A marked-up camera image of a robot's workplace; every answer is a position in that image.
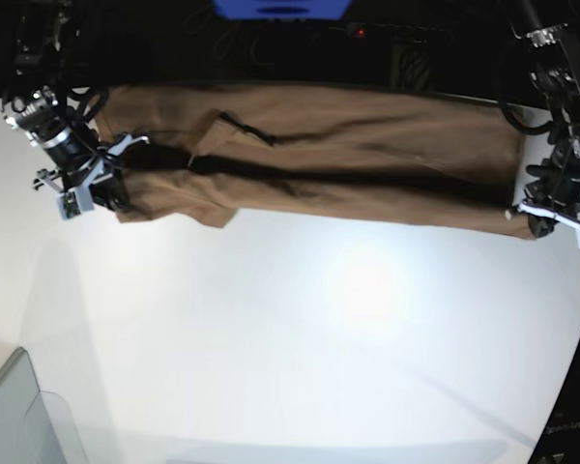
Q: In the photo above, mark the brown t-shirt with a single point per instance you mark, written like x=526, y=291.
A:
x=323, y=151

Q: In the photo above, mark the grey plastic bin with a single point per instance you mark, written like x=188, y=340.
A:
x=35, y=426

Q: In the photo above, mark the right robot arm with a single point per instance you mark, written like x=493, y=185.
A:
x=41, y=103

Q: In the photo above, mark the black power strip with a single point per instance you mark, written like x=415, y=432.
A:
x=396, y=33

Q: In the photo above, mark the blue box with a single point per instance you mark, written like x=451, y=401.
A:
x=281, y=9

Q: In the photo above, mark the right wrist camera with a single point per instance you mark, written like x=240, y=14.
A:
x=74, y=202

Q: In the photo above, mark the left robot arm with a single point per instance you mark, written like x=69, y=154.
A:
x=550, y=33

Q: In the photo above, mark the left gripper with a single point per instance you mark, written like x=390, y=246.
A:
x=552, y=197

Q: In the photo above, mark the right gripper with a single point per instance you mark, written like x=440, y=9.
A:
x=100, y=173

